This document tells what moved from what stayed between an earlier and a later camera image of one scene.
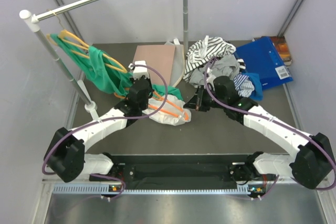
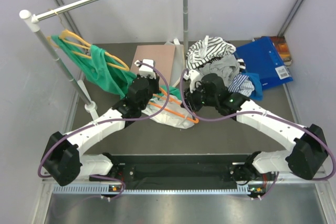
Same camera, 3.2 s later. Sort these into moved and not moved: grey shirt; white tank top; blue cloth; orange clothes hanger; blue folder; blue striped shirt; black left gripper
Moved: orange clothes hanger; black left gripper; white tank top
Not moved: blue folder; blue striped shirt; grey shirt; blue cloth
